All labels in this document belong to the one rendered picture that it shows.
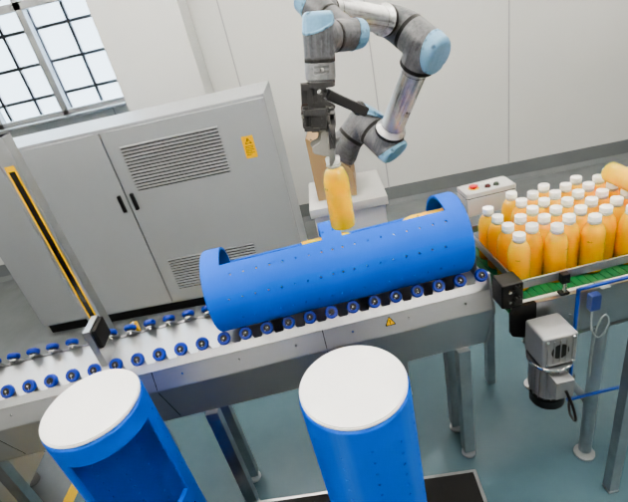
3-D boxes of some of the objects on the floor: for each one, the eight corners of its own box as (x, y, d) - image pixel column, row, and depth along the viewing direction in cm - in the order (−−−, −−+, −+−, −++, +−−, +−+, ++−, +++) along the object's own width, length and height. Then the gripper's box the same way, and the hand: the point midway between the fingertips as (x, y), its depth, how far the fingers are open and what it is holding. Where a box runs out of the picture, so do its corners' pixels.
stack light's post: (601, 484, 180) (642, 247, 127) (611, 482, 180) (655, 244, 127) (608, 494, 176) (653, 254, 123) (618, 491, 176) (667, 250, 123)
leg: (249, 473, 217) (207, 379, 187) (261, 470, 217) (221, 376, 187) (249, 484, 212) (206, 389, 182) (261, 481, 212) (220, 385, 182)
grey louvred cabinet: (77, 298, 407) (-11, 142, 338) (311, 253, 390) (268, 80, 320) (48, 338, 360) (-62, 166, 291) (312, 289, 343) (262, 94, 273)
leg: (460, 448, 206) (452, 345, 175) (471, 445, 206) (466, 341, 175) (465, 459, 200) (458, 355, 170) (477, 456, 201) (472, 351, 170)
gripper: (298, 80, 117) (304, 160, 127) (301, 85, 107) (307, 172, 117) (332, 77, 118) (335, 157, 127) (338, 83, 107) (340, 169, 117)
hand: (332, 159), depth 121 cm, fingers closed on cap, 4 cm apart
